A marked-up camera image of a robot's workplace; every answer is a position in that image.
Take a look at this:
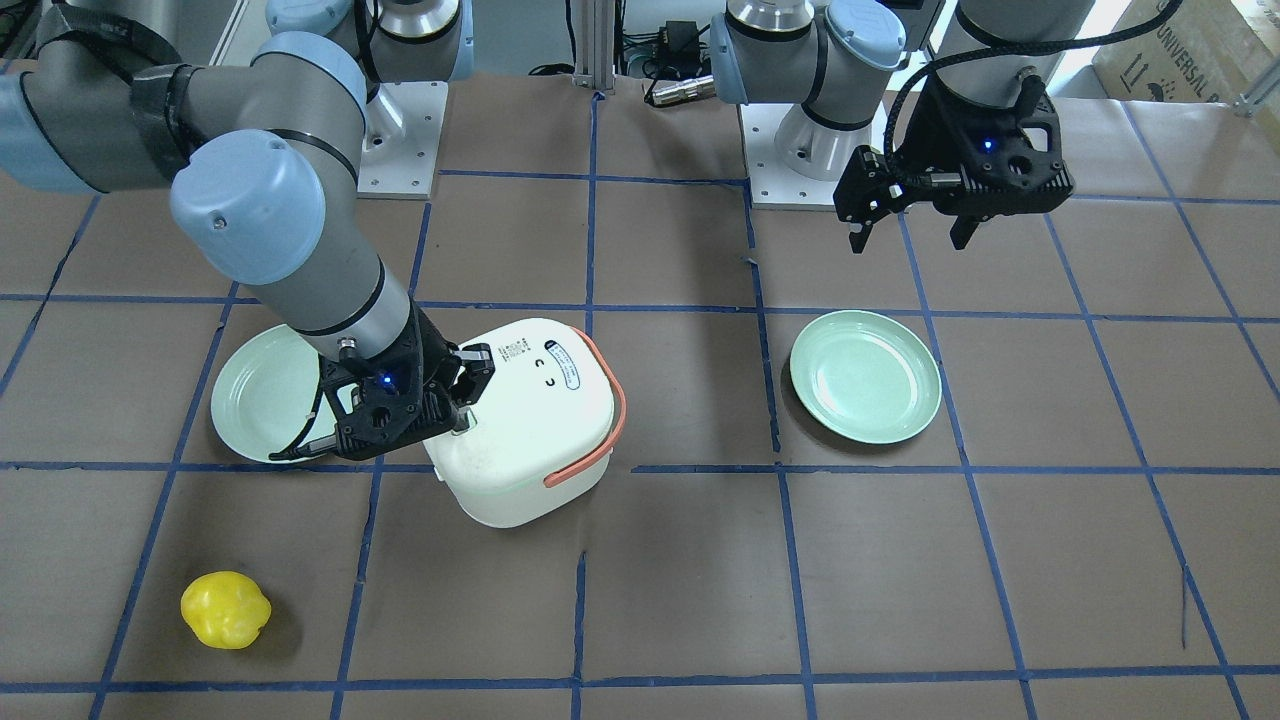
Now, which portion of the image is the green plate near right arm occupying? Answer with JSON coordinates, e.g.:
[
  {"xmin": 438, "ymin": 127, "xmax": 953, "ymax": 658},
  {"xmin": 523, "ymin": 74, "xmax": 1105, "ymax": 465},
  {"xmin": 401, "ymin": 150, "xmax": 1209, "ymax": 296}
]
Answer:
[{"xmin": 788, "ymin": 310, "xmax": 942, "ymax": 445}]

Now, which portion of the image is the yellow toy bell pepper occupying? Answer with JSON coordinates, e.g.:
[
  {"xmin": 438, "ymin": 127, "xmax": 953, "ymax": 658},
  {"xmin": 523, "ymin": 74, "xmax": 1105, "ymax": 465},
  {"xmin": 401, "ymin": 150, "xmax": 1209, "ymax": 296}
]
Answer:
[{"xmin": 180, "ymin": 571, "xmax": 273, "ymax": 650}]

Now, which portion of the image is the aluminium frame post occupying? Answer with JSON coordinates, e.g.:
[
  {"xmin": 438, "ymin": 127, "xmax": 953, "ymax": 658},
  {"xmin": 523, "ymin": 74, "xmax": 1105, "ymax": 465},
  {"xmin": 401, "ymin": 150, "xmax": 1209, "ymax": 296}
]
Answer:
[{"xmin": 570, "ymin": 1, "xmax": 620, "ymax": 96}]

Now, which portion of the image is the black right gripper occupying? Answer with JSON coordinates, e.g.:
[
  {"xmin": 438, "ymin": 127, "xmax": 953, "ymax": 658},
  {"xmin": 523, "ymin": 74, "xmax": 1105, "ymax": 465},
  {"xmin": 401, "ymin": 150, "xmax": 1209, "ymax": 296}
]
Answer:
[{"xmin": 268, "ymin": 309, "xmax": 497, "ymax": 462}]

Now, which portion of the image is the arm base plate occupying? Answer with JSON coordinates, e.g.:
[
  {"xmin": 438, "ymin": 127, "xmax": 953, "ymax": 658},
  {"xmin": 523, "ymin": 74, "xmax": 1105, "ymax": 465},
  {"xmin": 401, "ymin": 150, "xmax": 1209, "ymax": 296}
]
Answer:
[
  {"xmin": 739, "ymin": 102, "xmax": 887, "ymax": 211},
  {"xmin": 358, "ymin": 81, "xmax": 451, "ymax": 201}
]

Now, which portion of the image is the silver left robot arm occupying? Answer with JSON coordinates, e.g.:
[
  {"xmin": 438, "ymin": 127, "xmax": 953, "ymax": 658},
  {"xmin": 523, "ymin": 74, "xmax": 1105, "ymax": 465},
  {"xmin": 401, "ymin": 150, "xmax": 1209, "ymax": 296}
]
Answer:
[{"xmin": 707, "ymin": 1, "xmax": 1091, "ymax": 252}]

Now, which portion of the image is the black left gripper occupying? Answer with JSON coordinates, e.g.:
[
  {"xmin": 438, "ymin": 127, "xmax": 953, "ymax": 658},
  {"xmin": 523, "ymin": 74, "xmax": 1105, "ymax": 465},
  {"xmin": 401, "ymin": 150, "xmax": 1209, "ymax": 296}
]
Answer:
[{"xmin": 833, "ymin": 76, "xmax": 1075, "ymax": 254}]

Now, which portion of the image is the white rice cooker orange handle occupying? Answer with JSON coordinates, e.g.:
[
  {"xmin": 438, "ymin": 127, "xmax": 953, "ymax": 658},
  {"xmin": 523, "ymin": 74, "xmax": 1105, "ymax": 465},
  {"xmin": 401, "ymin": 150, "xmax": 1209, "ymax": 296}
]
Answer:
[{"xmin": 420, "ymin": 316, "xmax": 628, "ymax": 530}]

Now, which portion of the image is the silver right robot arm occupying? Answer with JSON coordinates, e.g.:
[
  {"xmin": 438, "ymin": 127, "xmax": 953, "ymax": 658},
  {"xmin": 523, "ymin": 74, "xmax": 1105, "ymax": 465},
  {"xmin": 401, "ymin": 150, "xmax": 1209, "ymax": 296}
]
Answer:
[{"xmin": 3, "ymin": 1, "xmax": 495, "ymax": 462}]

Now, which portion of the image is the cardboard box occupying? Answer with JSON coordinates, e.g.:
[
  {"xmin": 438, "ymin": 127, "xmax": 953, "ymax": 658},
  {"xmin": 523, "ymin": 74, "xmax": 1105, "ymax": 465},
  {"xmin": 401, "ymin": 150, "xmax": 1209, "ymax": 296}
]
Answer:
[{"xmin": 1092, "ymin": 1, "xmax": 1277, "ymax": 102}]

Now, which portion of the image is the black power adapter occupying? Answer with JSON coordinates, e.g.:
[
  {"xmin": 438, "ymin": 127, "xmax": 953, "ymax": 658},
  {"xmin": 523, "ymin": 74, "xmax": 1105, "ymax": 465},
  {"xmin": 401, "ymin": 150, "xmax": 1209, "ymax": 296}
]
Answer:
[{"xmin": 655, "ymin": 20, "xmax": 701, "ymax": 64}]

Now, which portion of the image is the green plate near left arm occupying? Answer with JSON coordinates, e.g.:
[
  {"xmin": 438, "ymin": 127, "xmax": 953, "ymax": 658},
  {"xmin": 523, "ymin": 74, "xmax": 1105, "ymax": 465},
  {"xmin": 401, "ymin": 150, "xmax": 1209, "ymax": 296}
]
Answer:
[{"xmin": 210, "ymin": 324, "xmax": 335, "ymax": 464}]

